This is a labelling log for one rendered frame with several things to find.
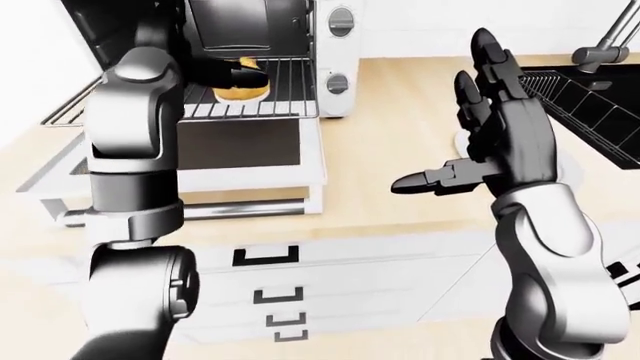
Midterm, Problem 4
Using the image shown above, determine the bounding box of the wide black drawer handle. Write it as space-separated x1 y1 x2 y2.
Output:
232 244 301 267

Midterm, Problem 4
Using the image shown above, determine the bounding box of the grey metal faucet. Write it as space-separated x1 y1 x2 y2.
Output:
571 0 640 75

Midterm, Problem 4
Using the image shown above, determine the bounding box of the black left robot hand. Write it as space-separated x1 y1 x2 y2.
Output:
185 55 272 90

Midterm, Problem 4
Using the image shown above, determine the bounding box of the large silver oven knob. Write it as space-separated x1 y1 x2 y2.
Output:
326 4 359 39

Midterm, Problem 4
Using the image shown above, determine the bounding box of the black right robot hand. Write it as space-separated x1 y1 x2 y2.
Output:
389 27 560 198

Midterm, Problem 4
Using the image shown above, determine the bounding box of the grey drawer handle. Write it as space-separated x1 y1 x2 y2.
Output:
273 328 309 344
253 286 305 306
265 312 308 329

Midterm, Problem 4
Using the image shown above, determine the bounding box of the small silver oven knob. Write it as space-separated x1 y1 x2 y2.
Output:
324 70 352 97

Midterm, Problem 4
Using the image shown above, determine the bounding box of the black sink basin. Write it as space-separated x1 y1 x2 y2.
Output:
517 69 640 171

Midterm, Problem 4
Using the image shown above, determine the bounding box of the wire oven rack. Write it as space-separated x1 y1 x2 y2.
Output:
39 55 321 128

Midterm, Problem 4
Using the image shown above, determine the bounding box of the white toaster oven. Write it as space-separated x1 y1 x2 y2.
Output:
62 0 362 120

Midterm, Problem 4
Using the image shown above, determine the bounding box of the golden yellow scone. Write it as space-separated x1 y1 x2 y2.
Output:
213 55 272 105

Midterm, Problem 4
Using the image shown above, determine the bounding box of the white glass oven door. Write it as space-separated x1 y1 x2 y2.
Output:
14 114 327 228

